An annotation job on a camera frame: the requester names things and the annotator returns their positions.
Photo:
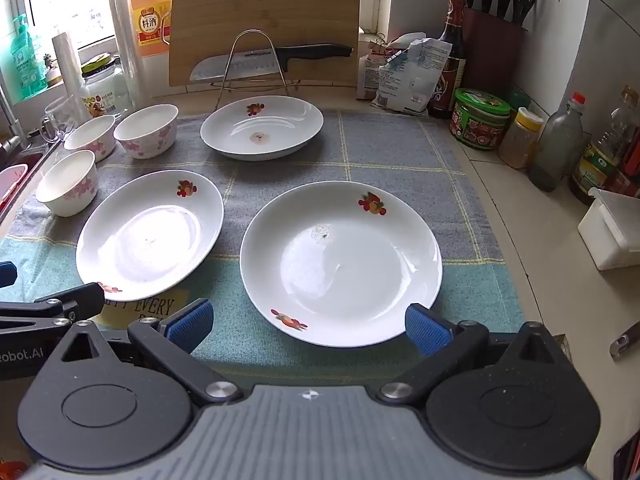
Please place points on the clear printed plastic bag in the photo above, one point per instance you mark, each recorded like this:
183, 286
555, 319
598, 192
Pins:
410, 75

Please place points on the bamboo cutting board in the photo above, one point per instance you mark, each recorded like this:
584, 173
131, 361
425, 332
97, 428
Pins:
265, 5

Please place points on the yellow-lidded spice jar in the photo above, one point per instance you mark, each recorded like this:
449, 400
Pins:
520, 140

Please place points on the red and white food bag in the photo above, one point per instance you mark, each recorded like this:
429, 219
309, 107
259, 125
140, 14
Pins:
367, 80

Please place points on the white fruit-print plate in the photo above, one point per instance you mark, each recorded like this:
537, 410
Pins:
150, 240
340, 270
260, 120

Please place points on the green dish soap bottle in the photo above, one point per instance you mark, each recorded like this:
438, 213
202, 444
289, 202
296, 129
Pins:
27, 65

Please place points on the cooking oil bottle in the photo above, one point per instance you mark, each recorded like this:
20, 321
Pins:
600, 160

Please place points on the dark red knife block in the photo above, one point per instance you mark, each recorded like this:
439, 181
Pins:
492, 55

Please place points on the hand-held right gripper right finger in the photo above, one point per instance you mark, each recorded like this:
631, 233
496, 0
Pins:
425, 327

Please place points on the plastic wrap roll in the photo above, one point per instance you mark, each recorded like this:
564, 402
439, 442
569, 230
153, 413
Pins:
67, 60

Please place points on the glass jar with green lid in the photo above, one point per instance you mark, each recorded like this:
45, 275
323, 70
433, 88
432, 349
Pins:
107, 92

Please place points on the orange cooking wine bottle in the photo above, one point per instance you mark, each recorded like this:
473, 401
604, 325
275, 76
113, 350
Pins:
150, 15

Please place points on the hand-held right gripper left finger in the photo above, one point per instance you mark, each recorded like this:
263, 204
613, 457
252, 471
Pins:
192, 322

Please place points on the metal binder clip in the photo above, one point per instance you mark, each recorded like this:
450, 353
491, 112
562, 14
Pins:
378, 42

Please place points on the dark soy sauce bottle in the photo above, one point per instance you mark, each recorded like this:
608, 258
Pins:
452, 60

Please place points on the white pink-flower bowl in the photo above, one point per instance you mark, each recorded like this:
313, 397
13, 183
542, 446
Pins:
145, 125
65, 180
92, 132

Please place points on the red object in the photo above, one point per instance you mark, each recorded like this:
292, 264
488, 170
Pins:
629, 460

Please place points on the glass bottle with red cap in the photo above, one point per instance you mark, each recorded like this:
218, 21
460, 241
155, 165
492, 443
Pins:
555, 145

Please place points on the white seasoning box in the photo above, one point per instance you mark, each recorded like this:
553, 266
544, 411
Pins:
607, 235

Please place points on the clear glass mug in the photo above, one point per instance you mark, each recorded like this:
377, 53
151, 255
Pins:
60, 115

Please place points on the small plant figurine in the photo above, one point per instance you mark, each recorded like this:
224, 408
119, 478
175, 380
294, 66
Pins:
51, 67

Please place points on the red basin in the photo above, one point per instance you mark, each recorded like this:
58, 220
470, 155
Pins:
21, 169

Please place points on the grey and teal checked mat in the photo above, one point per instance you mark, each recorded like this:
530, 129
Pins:
350, 160

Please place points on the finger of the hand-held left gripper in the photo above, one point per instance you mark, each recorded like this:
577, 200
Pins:
7, 274
75, 297

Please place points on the stainless steel sink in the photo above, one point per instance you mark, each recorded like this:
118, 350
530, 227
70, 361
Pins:
37, 152

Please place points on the green-lidded sauce tub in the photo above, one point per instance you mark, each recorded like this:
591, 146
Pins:
477, 120

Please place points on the metal faucet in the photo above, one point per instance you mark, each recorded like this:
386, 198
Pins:
7, 142

